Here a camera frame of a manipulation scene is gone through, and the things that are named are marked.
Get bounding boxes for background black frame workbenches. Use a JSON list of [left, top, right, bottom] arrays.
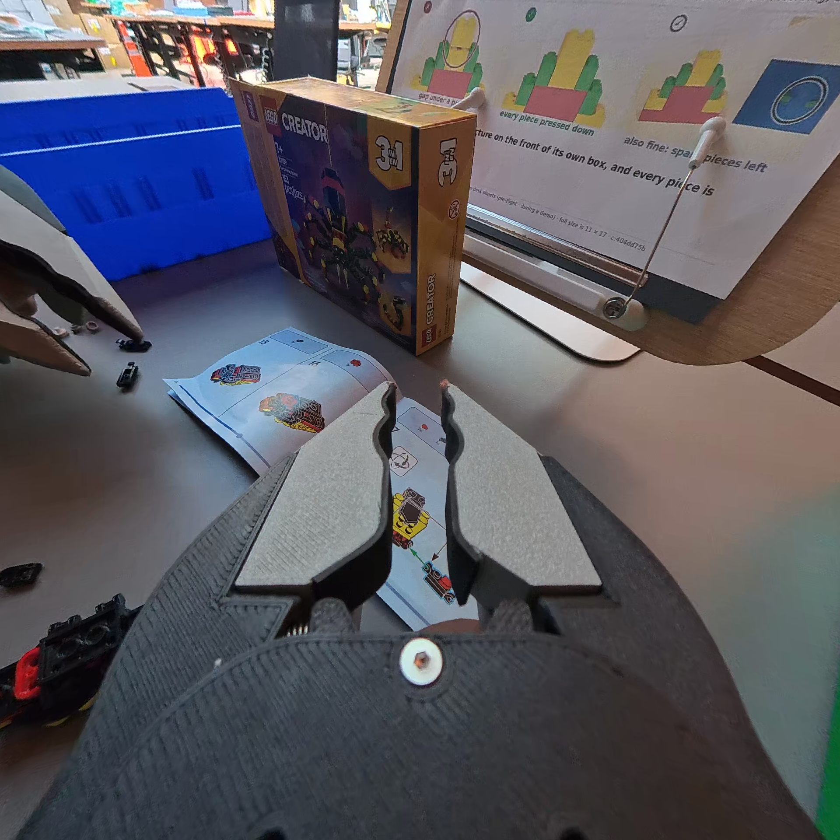
[[112, 12, 395, 89]]

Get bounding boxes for lego instruction booklet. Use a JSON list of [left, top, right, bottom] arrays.
[[164, 326, 483, 632]]

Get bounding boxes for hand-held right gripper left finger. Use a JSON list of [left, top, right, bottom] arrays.
[[234, 382, 398, 610]]

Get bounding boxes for printed lego guide sheet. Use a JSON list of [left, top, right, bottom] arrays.
[[390, 0, 840, 300]]

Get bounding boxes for red yellow black lego assembly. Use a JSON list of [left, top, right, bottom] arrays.
[[0, 594, 142, 731]]

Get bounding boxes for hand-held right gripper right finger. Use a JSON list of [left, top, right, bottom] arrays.
[[440, 381, 603, 606]]

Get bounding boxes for black upright post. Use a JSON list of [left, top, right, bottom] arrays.
[[273, 0, 341, 84]]

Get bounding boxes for wooden document stand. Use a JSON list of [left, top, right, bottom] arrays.
[[377, 0, 840, 367]]

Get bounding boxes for stacked cardboard boxes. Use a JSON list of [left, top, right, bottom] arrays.
[[39, 0, 135, 72]]

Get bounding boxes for blue plastic bin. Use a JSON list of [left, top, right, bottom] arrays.
[[0, 85, 273, 283]]

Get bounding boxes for purple lego set box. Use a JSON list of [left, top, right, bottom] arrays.
[[228, 75, 478, 357]]

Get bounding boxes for background wooden table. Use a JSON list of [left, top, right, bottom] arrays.
[[0, 36, 109, 83]]

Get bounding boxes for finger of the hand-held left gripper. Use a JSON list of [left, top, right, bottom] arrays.
[[0, 164, 144, 342], [0, 270, 91, 378]]

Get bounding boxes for green plastic bin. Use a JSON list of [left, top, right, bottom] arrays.
[[812, 669, 840, 840]]

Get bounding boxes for grey flat lid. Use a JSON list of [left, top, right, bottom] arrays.
[[0, 77, 198, 105]]

